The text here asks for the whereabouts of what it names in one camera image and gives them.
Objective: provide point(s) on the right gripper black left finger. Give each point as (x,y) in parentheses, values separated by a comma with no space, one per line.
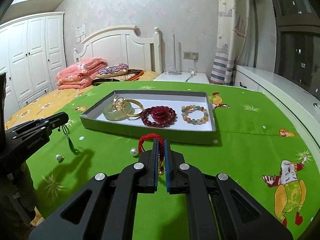
(104,208)

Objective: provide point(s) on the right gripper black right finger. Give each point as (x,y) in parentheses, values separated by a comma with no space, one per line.
(218,207)

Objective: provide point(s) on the sailboat print curtain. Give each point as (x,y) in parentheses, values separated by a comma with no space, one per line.
(232,27)

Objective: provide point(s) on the white wooden headboard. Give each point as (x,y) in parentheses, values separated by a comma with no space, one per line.
(121,44)

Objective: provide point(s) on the white wardrobe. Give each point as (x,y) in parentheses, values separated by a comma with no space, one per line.
(32,54)

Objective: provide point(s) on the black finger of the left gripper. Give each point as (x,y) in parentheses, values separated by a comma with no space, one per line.
(3,83)
(22,141)

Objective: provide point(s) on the green cartoon tablecloth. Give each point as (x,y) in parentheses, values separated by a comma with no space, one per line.
(255,136)

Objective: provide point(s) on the grey cardboard tray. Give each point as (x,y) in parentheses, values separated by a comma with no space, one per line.
(190,119)

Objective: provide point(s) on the pale green jade bangle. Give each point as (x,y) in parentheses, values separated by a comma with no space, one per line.
(117,114)

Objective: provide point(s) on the yellow floral bedsheet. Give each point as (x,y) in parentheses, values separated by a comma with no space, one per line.
(86,152)

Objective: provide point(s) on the white nightstand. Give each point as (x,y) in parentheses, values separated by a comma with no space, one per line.
(184,77)

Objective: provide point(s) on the gold wire ring ornament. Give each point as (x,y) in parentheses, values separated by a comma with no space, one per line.
(118,103)

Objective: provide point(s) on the embroidered patterned pillow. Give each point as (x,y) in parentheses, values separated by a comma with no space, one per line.
(113,70)

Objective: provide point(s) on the paper notice on wall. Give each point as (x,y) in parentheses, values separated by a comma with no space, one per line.
(80,33)

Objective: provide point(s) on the folded pink quilt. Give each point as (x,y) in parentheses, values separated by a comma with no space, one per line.
(79,75)

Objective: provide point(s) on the dark window frame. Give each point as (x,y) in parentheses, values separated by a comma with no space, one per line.
(297,49)

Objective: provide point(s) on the red wire rose brooch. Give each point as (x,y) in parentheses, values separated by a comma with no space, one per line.
(160,113)

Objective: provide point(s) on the white pearl pendant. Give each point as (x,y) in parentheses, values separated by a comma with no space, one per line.
(134,152)

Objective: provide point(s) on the white lamp stand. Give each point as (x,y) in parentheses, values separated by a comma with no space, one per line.
(173,70)

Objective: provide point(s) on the wall power socket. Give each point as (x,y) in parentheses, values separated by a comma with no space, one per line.
(191,56)

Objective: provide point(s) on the black orange folded cloth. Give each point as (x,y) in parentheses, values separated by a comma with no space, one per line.
(132,75)

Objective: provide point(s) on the gold bangle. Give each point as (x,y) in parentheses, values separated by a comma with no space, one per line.
(132,107)

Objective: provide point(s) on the small pearl earring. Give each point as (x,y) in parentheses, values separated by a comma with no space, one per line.
(60,158)

